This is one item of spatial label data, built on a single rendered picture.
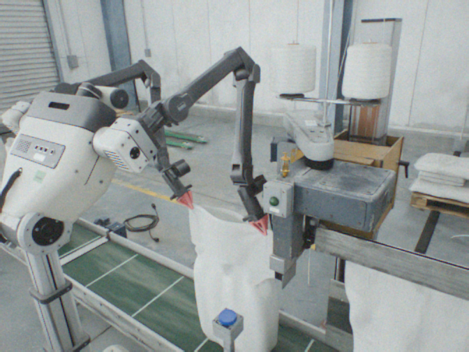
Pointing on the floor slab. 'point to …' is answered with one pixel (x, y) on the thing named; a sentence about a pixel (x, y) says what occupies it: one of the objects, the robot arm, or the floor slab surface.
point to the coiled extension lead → (144, 225)
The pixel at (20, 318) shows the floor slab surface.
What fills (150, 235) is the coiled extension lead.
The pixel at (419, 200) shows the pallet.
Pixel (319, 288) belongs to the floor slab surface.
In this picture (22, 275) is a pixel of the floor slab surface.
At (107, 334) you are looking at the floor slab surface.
